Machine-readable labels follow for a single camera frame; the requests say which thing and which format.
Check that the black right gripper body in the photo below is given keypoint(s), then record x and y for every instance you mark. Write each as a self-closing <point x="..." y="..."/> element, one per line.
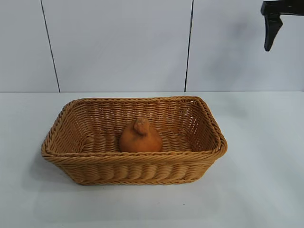
<point x="285" y="7"/>

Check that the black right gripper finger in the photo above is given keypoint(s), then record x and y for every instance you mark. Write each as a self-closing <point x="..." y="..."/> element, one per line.
<point x="272" y="31"/>

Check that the orange fruit with stem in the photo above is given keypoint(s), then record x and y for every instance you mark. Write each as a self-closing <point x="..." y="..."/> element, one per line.
<point x="142" y="140"/>

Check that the woven wicker rectangular basket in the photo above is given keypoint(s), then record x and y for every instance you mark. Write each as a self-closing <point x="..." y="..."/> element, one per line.
<point x="133" y="164"/>

